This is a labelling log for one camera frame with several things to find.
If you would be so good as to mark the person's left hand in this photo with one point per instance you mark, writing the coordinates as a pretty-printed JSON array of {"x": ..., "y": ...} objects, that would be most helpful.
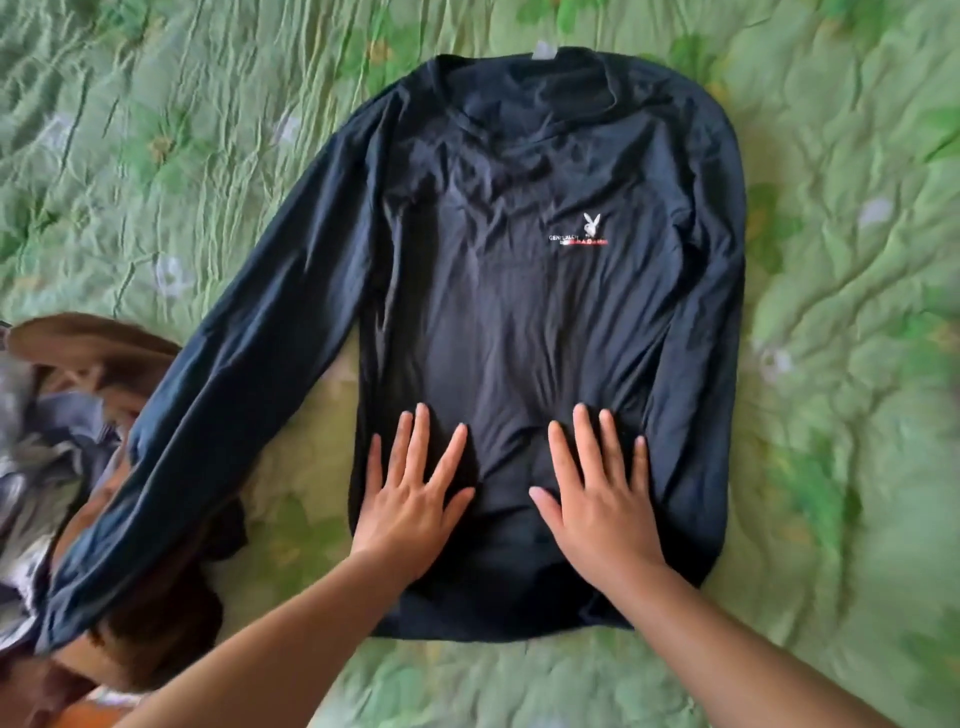
[{"x": 405, "y": 525}]

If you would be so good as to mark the person's right hand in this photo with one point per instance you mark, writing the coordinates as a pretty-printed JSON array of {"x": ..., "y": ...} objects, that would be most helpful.
[{"x": 607, "y": 525}]

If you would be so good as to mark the dark navy clothes pile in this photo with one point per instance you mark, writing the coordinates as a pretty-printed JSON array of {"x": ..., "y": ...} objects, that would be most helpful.
[{"x": 525, "y": 315}]

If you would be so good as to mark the brown fleece garment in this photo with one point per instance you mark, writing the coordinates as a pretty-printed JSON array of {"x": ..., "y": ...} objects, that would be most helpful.
[{"x": 75, "y": 341}]

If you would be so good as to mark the person's right forearm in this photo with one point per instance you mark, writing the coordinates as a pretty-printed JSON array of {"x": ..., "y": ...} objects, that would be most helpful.
[{"x": 735, "y": 667}]

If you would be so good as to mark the person's left forearm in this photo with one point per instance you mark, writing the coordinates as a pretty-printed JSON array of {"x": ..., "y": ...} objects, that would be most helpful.
[{"x": 262, "y": 660}]

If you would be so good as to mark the green floral bedsheet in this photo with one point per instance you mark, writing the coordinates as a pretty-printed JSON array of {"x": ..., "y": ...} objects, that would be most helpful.
[{"x": 825, "y": 225}]

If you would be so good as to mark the wooden bed frame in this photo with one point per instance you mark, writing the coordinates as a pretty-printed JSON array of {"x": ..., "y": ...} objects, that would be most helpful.
[{"x": 90, "y": 712}]

